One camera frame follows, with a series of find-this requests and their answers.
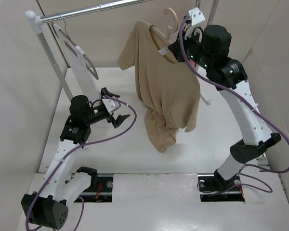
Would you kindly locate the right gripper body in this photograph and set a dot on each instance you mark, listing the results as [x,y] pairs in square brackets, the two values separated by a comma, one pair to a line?
[193,46]

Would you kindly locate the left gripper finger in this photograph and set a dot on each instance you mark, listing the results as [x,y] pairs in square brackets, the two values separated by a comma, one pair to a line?
[105,92]
[120,119]

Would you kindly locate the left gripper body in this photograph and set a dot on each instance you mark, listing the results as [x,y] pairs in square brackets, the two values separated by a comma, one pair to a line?
[108,117]

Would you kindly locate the beige t shirt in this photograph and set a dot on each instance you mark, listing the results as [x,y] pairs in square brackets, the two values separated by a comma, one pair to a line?
[167,88]

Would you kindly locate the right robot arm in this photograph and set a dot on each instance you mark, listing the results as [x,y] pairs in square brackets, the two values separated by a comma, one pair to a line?
[209,48]

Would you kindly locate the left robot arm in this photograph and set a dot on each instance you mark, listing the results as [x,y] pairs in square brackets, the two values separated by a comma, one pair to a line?
[49,205]

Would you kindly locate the grey hanger left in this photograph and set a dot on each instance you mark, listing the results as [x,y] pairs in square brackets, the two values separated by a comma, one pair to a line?
[71,45]

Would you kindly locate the white garment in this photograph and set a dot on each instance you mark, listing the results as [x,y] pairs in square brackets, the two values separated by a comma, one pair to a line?
[84,78]

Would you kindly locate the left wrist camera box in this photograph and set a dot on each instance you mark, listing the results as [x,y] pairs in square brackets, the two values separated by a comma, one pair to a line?
[111,104]

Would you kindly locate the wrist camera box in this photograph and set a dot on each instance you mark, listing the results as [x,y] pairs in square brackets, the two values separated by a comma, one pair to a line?
[194,18]
[111,104]

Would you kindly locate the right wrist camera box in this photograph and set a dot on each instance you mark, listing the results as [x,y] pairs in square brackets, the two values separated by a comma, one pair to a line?
[194,18]

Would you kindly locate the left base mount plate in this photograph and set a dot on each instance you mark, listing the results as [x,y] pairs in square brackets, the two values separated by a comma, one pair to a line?
[102,192]

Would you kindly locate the base mount plate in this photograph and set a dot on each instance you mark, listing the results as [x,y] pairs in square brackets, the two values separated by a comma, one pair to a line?
[102,192]
[213,190]

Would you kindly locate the clothes rack frame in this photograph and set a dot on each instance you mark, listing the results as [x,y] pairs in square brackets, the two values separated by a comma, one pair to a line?
[36,23]

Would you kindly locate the aluminium rail right side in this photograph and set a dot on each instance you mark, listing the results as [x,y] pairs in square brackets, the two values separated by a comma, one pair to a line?
[262,163]

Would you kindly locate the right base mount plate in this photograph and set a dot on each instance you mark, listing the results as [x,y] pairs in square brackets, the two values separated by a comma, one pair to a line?
[213,190]

